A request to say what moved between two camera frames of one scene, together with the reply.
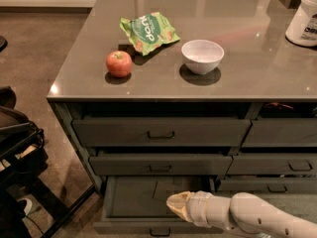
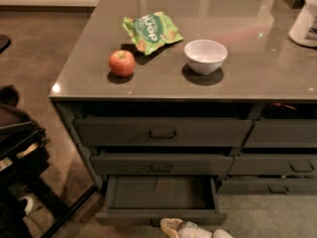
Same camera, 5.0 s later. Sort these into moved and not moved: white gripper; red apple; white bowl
Moved: white gripper
Not moved: white bowl; red apple
